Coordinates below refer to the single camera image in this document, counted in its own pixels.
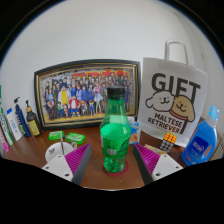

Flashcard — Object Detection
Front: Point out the framed cartoon group picture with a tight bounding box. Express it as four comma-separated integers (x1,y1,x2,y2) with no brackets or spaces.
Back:
33,59,142,130

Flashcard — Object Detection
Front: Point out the white printed gift bag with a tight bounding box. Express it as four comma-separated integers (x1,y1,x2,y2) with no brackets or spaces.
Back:
137,38,209,148

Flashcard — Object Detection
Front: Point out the green plastic drink bottle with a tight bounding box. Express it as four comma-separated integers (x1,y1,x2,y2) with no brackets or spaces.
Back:
99,85,132,174

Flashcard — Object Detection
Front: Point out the blue mouthwash bottle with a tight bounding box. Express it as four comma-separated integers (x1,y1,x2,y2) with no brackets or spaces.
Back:
180,105,220,167

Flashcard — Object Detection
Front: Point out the white bottle with blue cap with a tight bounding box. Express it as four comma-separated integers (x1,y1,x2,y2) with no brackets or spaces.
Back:
5,107,24,142

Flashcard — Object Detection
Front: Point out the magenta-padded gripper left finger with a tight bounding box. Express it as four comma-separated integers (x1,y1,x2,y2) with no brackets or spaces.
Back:
41,143,93,186

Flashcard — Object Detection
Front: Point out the patterned paper cup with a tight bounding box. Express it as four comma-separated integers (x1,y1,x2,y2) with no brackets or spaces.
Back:
44,141,78,163

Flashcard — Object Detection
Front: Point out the blue pump bottle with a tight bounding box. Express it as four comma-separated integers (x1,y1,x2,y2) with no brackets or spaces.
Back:
13,96,32,138

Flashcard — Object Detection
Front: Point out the white stirrer stick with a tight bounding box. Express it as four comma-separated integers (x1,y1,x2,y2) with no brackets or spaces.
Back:
59,131,65,156

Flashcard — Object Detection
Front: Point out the brown pump bottle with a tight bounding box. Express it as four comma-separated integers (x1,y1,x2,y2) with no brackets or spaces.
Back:
25,99,43,137

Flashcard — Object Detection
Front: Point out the flat round red coaster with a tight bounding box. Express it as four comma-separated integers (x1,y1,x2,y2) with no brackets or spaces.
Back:
102,159,130,178

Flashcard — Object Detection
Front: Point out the blue tissue pack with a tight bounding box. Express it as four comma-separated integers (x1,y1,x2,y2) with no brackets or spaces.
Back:
128,116,142,145

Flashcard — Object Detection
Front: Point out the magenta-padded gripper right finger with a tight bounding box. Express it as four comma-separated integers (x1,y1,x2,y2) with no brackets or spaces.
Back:
132,143,184,186

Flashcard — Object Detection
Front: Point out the puzzle cube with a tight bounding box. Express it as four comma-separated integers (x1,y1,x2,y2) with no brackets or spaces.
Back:
159,132,178,154

